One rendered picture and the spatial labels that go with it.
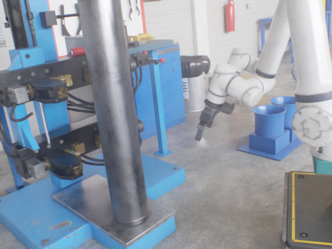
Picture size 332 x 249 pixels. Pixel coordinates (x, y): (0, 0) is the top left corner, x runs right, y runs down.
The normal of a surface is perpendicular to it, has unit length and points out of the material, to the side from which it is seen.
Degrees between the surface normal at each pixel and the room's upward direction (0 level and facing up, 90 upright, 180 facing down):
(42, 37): 90
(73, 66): 90
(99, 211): 0
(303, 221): 0
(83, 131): 90
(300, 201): 0
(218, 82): 92
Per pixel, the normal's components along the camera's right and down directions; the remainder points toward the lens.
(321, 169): -0.31, 0.34
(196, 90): 0.17, 0.36
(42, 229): -0.10, -0.94
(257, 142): -0.69, 0.30
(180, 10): 0.72, 0.16
